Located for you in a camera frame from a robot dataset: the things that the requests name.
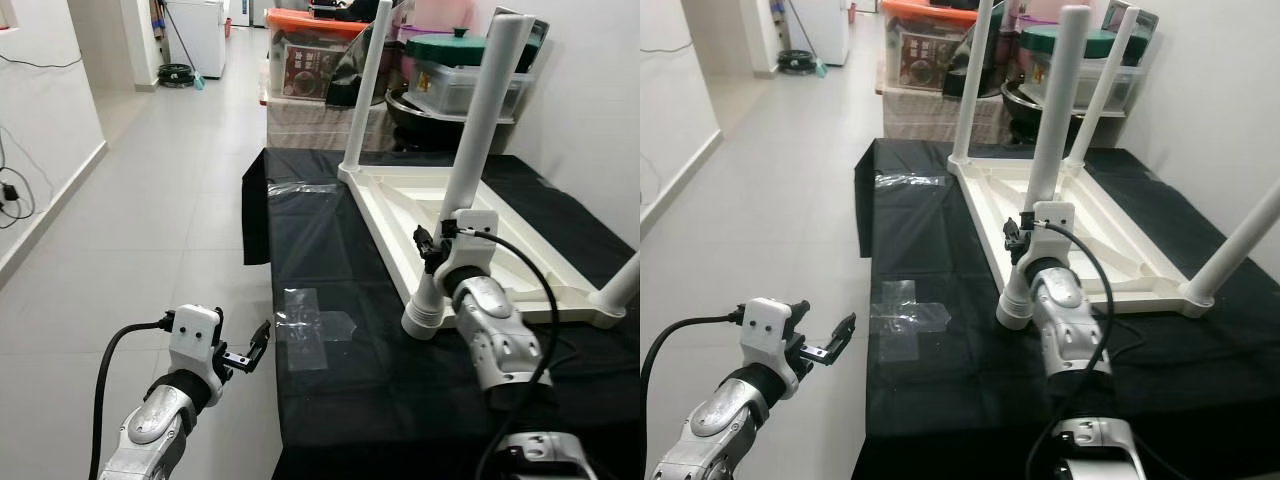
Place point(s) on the storage box with orange lid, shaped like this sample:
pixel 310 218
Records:
pixel 920 50
pixel 305 60

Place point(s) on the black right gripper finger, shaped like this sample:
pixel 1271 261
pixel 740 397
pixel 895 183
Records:
pixel 424 238
pixel 1013 230

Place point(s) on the black plastic bag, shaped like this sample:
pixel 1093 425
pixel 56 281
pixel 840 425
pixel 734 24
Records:
pixel 350 70
pixel 1000 55

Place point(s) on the black wall power adapter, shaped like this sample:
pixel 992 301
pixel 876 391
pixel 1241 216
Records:
pixel 11 192

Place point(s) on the black round floor device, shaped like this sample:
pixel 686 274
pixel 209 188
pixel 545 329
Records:
pixel 177 75
pixel 798 62

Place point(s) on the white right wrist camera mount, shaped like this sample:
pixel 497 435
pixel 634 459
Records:
pixel 475 225
pixel 1055 215

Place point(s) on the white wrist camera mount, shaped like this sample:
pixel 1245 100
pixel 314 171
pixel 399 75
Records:
pixel 475 225
pixel 1055 215
pixel 195 335
pixel 765 330

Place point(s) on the dark green round lid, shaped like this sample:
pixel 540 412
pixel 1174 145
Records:
pixel 1040 40
pixel 440 48

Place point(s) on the dark carton with colourful print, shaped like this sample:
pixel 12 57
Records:
pixel 538 35
pixel 1145 25

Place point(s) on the black round wok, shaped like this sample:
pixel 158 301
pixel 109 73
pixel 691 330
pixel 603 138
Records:
pixel 420 125
pixel 1020 115

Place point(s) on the clear crossed tape patch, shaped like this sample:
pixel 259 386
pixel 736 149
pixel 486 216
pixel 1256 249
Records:
pixel 305 330
pixel 900 320

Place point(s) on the black tablecloth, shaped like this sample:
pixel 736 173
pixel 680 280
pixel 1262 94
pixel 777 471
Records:
pixel 350 400
pixel 950 400

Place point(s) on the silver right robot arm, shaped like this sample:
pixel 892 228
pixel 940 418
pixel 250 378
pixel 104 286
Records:
pixel 1065 320
pixel 495 340

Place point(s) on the broom with teal head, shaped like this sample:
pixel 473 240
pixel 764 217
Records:
pixel 820 71
pixel 198 83

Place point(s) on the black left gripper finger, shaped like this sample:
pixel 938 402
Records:
pixel 799 310
pixel 843 335
pixel 260 340

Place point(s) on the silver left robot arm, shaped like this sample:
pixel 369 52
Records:
pixel 720 420
pixel 150 430

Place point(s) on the clear plastic storage bin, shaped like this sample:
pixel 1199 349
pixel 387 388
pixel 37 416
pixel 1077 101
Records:
pixel 1125 85
pixel 440 90

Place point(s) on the pink plastic bin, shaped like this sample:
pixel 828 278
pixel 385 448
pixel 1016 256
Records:
pixel 440 15
pixel 1040 12

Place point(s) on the white plastic children table top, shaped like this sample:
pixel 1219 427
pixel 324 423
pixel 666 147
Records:
pixel 530 250
pixel 1120 240

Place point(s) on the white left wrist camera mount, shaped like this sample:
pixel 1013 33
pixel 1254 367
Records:
pixel 765 330
pixel 195 335

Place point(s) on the beige patterned table cloth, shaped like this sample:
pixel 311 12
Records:
pixel 920 115
pixel 310 125

